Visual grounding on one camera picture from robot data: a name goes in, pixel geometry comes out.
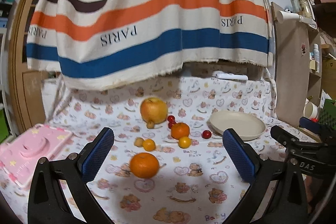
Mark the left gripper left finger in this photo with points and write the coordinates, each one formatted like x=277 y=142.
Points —
x=47 y=202

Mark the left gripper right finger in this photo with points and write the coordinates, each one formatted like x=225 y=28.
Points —
x=288 y=203

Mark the red cherry tomato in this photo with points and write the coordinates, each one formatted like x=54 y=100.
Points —
x=171 y=118
x=206 y=134
x=170 y=125

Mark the large orange mandarin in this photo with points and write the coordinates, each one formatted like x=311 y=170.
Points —
x=144 y=165

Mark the yellow cherry tomato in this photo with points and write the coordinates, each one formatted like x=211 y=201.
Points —
x=184 y=142
x=149 y=145

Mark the brown longan front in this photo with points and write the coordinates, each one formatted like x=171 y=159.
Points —
x=138 y=142

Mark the brown longan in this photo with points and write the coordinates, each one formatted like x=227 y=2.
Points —
x=138 y=142
x=150 y=125

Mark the white cup on shelf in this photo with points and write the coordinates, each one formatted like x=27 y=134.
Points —
x=310 y=110

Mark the pink toy case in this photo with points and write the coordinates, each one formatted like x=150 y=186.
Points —
x=19 y=158

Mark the cream round plate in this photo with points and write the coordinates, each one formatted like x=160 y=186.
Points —
x=247 y=126

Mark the baby bear print sheet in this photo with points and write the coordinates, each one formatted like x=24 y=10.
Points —
x=198 y=184

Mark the wooden headboard panel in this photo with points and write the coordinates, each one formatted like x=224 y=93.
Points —
x=292 y=67

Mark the white remote control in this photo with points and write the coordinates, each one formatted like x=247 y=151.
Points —
x=229 y=76

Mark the large yellow apple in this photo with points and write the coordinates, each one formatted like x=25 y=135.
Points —
x=154 y=110

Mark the white tube lamp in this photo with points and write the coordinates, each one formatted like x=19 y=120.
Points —
x=283 y=16

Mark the clear glass jar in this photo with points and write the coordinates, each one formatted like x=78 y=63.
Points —
x=305 y=8

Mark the striped Paris blanket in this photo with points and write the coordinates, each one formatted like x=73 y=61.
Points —
x=100 y=44

